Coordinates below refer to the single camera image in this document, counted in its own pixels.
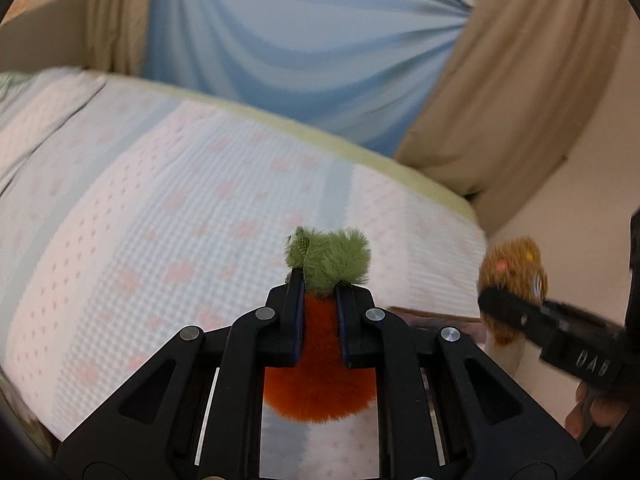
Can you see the orange plush carrot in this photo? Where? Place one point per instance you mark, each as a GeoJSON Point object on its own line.
{"type": "Point", "coordinates": [320, 388]}

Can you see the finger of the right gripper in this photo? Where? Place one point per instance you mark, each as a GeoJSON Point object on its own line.
{"type": "Point", "coordinates": [510, 318]}

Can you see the left beige curtain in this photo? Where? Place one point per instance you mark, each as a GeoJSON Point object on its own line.
{"type": "Point", "coordinates": [116, 35]}

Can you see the green mattress sheet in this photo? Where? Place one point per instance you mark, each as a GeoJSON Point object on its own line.
{"type": "Point", "coordinates": [408, 177]}

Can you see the pink patterned cardboard box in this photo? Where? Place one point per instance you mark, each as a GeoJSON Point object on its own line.
{"type": "Point", "coordinates": [473, 327]}

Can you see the light blue hanging sheet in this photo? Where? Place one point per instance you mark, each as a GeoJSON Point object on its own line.
{"type": "Point", "coordinates": [359, 69]}

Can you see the brown plush toy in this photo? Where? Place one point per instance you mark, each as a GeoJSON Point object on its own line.
{"type": "Point", "coordinates": [515, 267]}

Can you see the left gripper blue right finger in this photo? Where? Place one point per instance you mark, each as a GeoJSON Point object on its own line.
{"type": "Point", "coordinates": [446, 410]}

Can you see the right beige curtain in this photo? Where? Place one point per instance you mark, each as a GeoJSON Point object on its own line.
{"type": "Point", "coordinates": [517, 91]}

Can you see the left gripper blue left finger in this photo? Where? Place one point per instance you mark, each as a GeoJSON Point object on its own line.
{"type": "Point", "coordinates": [194, 408]}

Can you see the blue pink patterned bedspread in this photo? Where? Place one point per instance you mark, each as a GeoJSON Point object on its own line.
{"type": "Point", "coordinates": [127, 214]}

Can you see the person right hand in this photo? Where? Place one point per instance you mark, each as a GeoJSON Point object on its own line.
{"type": "Point", "coordinates": [604, 410]}

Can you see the beige curtain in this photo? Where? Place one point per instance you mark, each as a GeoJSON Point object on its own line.
{"type": "Point", "coordinates": [116, 35]}
{"type": "Point", "coordinates": [517, 91]}

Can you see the grey headboard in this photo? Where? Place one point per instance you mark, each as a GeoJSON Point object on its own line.
{"type": "Point", "coordinates": [52, 35]}

